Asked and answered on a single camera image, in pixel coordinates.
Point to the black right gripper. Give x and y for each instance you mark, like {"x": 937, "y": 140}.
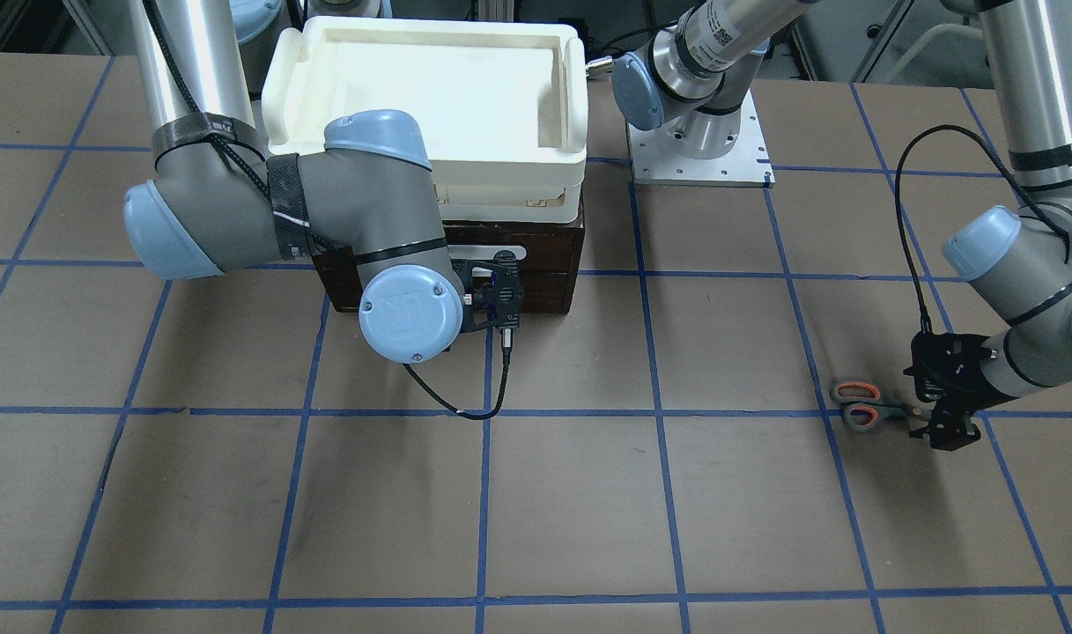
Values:
{"x": 487, "y": 292}

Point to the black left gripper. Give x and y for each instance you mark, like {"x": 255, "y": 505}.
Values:
{"x": 964, "y": 390}

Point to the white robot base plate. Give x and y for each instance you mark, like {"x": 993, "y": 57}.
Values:
{"x": 703, "y": 150}

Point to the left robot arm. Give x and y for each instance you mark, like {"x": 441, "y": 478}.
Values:
{"x": 1019, "y": 262}

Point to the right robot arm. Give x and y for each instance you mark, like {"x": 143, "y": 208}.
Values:
{"x": 220, "y": 201}

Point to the dark wooden drawer box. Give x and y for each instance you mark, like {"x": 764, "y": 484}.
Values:
{"x": 548, "y": 270}

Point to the cream plastic tray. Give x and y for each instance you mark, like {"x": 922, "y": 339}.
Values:
{"x": 502, "y": 107}

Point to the grey orange scissors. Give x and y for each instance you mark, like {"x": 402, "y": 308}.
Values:
{"x": 864, "y": 405}

